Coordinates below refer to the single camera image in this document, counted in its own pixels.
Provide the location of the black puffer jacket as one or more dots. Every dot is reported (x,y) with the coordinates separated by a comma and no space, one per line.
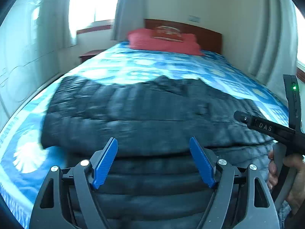
(153,182)

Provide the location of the person's right hand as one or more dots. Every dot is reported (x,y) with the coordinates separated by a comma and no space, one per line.
(295,195)

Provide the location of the small embroidered cushion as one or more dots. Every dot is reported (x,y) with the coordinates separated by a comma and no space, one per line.
(167,33)

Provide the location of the right side window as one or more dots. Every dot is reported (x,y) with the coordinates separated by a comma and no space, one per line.
(301,38)

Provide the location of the grey curtain right side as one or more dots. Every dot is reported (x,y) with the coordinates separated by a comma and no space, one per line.
(276,45)

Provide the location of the wall socket plate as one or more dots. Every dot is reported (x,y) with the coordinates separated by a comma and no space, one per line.
(194,19)

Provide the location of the blue patterned bedspread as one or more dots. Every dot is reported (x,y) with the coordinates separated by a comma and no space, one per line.
(24,163)

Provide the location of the dark wooden headboard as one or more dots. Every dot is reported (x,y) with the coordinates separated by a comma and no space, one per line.
(208,40)

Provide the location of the red pillow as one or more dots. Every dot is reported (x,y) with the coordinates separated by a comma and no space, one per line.
(141,39)

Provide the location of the white wardrobe with circles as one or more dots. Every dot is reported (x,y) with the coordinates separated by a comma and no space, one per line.
(28,52)

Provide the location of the grey curtain by headboard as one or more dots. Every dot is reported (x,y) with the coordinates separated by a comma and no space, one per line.
(129,16)

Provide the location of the wooden nightstand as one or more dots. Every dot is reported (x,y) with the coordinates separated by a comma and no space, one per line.
(88,55)

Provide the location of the left side window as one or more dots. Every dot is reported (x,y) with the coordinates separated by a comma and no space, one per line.
(82,13)

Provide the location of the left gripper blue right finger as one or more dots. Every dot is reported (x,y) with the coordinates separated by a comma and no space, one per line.
(205,167)

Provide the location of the grey curtain far left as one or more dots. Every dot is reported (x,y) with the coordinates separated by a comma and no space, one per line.
(66,37)

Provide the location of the window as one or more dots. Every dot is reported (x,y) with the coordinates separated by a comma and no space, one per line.
(82,13)
(301,38)

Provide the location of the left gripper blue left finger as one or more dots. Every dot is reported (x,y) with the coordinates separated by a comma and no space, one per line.
(102,161)

